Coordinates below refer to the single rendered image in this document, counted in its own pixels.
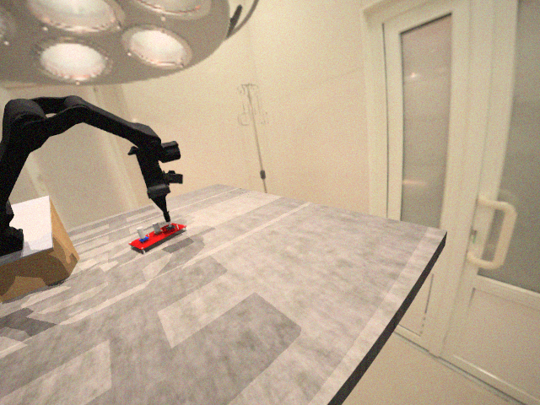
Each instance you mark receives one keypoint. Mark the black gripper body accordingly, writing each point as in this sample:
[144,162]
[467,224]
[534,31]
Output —
[154,181]

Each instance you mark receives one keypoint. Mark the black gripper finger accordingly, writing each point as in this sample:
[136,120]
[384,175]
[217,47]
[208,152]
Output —
[160,201]

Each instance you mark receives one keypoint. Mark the red circuit board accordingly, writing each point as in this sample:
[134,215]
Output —
[158,234]

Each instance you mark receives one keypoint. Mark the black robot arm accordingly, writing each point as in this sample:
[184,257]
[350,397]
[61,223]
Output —
[26,128]

